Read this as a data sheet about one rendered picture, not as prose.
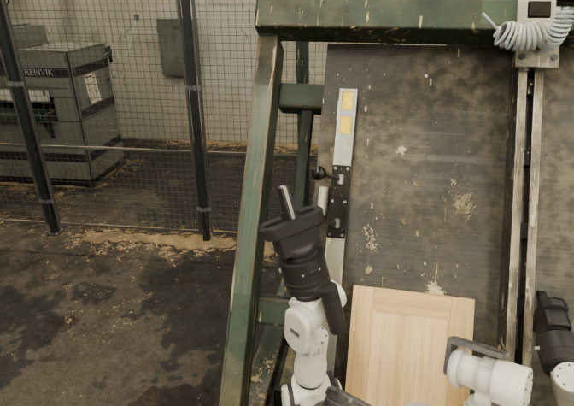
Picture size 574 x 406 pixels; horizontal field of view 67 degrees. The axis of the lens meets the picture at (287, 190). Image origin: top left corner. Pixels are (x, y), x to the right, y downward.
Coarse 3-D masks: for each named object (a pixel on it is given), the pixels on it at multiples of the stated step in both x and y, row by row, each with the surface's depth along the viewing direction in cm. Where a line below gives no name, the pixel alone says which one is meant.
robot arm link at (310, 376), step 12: (300, 360) 91; (312, 360) 90; (324, 360) 91; (300, 372) 93; (312, 372) 91; (324, 372) 93; (300, 384) 94; (312, 384) 93; (324, 384) 96; (336, 384) 96; (300, 396) 94; (324, 396) 94
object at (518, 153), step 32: (544, 0) 109; (512, 64) 117; (544, 64) 108; (512, 96) 115; (512, 128) 113; (512, 160) 111; (512, 192) 109; (512, 224) 108; (512, 256) 107; (512, 288) 106; (512, 320) 106; (512, 352) 105
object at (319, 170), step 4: (316, 168) 109; (320, 168) 109; (324, 168) 110; (312, 172) 110; (316, 172) 109; (320, 172) 109; (324, 172) 109; (312, 176) 110; (316, 176) 109; (320, 176) 109; (324, 176) 110; (328, 176) 113; (332, 176) 115; (336, 176) 116; (340, 176) 118; (344, 176) 118; (340, 180) 117; (340, 184) 118
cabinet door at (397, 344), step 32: (384, 288) 118; (352, 320) 117; (384, 320) 116; (416, 320) 115; (448, 320) 113; (352, 352) 116; (384, 352) 115; (416, 352) 114; (352, 384) 115; (384, 384) 114; (416, 384) 113; (448, 384) 111
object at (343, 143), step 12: (336, 132) 121; (336, 144) 121; (348, 144) 120; (336, 156) 120; (348, 156) 120; (348, 192) 120; (336, 240) 118; (336, 252) 118; (336, 264) 117; (336, 276) 117; (324, 324) 116; (336, 336) 115; (336, 348) 118
